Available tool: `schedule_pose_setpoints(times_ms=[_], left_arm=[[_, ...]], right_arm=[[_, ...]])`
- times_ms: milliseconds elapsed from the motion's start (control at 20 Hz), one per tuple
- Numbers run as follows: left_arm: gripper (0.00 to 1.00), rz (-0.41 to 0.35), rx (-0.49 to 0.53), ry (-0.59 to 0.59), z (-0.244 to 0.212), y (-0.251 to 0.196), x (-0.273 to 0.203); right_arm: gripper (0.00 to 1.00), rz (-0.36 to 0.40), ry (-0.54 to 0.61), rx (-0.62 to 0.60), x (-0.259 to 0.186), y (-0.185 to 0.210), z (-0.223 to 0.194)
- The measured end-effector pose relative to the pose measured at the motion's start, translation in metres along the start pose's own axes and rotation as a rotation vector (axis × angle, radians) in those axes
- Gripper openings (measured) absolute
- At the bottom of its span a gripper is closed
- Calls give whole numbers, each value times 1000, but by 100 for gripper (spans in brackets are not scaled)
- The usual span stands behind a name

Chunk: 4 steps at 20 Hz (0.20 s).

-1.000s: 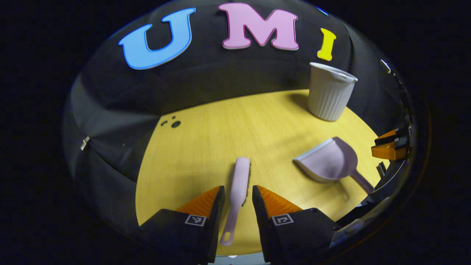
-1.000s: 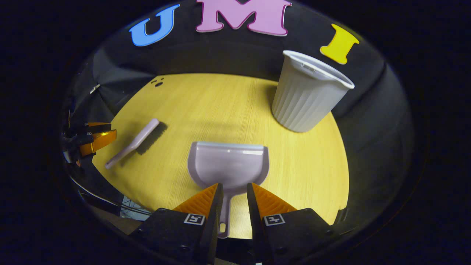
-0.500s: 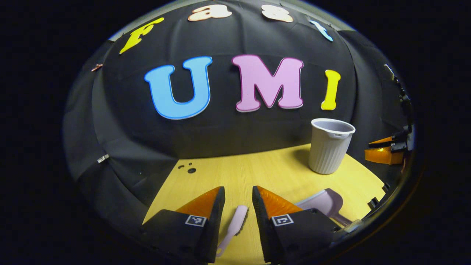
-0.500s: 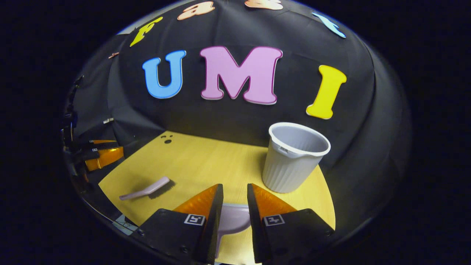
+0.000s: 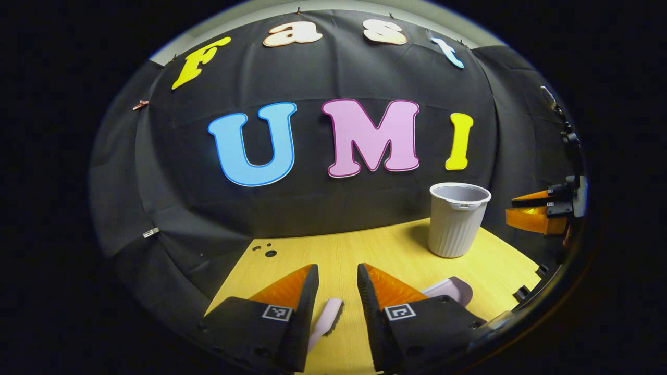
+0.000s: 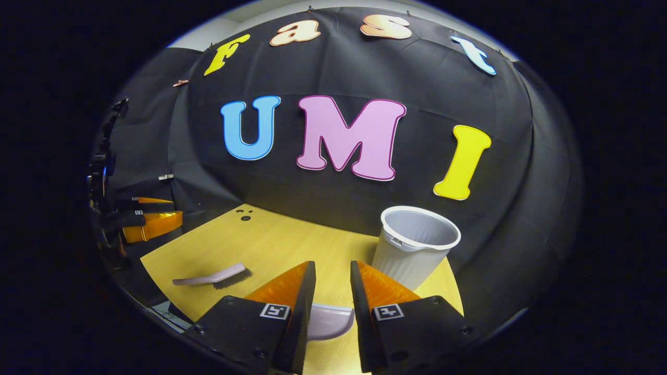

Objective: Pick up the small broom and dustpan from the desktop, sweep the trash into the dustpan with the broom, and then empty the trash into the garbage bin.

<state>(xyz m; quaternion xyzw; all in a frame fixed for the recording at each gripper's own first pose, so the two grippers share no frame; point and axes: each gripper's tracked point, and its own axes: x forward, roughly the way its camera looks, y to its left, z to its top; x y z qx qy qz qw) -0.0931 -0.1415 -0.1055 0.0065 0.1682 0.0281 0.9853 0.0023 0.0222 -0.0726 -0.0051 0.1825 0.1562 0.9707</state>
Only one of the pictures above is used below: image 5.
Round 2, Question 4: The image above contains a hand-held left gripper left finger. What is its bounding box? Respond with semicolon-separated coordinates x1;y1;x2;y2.
197;264;320;373

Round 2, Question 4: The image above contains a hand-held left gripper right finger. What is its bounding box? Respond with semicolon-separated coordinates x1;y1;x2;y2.
356;262;486;373

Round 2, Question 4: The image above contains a lilac small broom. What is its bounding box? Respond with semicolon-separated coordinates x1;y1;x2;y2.
306;297;344;355

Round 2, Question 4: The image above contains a white ribbed garbage bin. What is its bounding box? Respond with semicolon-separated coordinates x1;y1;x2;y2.
428;182;492;259

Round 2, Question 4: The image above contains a lilac plastic dustpan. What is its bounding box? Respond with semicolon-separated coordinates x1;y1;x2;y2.
420;276;474;309

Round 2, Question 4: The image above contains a wooden desktop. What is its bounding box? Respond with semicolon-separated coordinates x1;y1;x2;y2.
204;217;542;375

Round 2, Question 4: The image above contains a black equipment stand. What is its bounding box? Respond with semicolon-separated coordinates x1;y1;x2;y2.
539;85;583;162

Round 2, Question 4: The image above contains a black backdrop cloth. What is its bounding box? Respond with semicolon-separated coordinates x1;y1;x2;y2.
89;9;579;334

